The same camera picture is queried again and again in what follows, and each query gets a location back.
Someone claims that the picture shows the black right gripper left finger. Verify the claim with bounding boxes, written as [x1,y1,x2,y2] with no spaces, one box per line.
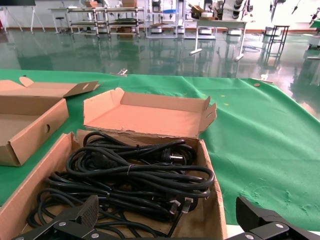
[11,194,101,240]

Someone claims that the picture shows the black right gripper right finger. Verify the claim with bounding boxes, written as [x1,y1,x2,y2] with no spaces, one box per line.
[224,196,320,240]

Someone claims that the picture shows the black power cord flat-pin plug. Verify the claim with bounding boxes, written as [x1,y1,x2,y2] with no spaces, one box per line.
[66,146,216,216]

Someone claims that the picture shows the cardboard box with intact lid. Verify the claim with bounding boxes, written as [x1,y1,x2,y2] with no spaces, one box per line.
[0,76,101,167]

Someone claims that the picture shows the cardboard box with torn lid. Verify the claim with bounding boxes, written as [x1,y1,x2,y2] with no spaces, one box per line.
[0,87,228,240]

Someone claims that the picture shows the open cardboard box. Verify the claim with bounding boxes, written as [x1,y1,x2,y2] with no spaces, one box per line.
[191,4,208,19]

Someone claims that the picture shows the green table cloth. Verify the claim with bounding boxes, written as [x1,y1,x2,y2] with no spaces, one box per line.
[0,68,320,231]

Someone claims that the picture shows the white cloth clamp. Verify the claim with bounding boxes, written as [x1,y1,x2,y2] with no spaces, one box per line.
[259,74,275,85]

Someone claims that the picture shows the metal cloth clamp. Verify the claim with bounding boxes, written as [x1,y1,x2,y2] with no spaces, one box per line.
[109,68,129,77]

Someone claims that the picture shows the metal shelf rack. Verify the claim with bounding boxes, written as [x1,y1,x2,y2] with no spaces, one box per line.
[66,6,109,38]
[106,6,146,38]

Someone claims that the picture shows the white table with metal legs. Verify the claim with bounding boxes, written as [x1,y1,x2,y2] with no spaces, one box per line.
[189,18,249,62]

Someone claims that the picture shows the black stool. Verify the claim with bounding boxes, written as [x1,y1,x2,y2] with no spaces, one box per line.
[55,16,66,33]

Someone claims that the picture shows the whiteboard easel stand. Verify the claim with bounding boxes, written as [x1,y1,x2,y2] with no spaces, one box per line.
[0,0,46,33]

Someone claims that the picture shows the thin black cord loops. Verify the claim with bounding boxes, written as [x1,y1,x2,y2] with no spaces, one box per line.
[26,187,181,238]

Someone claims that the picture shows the black power cord round plug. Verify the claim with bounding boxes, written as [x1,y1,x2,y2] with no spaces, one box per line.
[82,131,197,167]

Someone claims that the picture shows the black metal frame stand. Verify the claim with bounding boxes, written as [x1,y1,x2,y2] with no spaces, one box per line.
[266,24,291,68]

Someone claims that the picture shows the white frame workstation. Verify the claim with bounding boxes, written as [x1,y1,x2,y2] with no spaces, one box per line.
[146,0,186,40]

